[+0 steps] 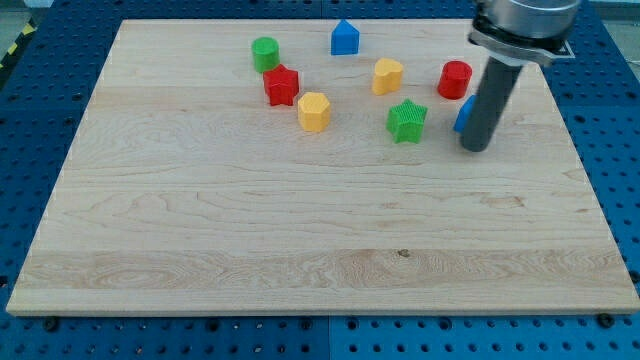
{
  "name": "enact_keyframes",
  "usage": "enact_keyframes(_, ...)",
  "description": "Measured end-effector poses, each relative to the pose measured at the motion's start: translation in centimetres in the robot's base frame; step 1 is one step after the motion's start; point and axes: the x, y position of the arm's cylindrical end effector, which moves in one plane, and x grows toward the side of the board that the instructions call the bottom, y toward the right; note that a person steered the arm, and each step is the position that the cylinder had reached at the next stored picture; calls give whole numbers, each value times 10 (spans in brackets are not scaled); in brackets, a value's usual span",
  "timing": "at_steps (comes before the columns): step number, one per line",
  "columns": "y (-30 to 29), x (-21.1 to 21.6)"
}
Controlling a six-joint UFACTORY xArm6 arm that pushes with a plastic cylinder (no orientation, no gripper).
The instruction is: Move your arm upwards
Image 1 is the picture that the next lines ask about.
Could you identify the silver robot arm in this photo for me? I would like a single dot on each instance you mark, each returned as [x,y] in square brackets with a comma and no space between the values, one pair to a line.
[518,32]

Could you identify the yellow hexagon block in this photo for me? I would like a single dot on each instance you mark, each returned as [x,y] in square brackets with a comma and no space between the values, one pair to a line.
[314,111]

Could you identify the light wooden board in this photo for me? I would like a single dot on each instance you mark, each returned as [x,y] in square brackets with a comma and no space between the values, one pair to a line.
[185,193]

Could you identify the red star block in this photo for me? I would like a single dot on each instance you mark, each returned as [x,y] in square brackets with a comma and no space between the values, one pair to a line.
[281,85]

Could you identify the green star block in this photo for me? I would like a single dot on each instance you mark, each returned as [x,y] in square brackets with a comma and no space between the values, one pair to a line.
[405,121]

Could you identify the yellow heart block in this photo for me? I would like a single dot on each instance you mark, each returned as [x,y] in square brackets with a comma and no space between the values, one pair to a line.
[387,76]

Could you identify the green cylinder block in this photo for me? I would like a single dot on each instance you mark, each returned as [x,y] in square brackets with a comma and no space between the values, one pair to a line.
[265,53]

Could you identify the blue house-shaped block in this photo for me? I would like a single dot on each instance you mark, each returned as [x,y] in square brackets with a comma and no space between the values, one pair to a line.
[345,39]

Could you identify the blue block behind rod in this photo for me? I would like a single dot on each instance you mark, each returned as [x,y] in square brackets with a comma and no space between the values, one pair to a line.
[464,114]

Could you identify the red cylinder block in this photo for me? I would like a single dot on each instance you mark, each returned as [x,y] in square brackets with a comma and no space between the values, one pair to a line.
[454,80]

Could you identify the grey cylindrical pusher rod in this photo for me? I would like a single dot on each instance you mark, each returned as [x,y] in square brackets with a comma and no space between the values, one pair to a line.
[494,91]

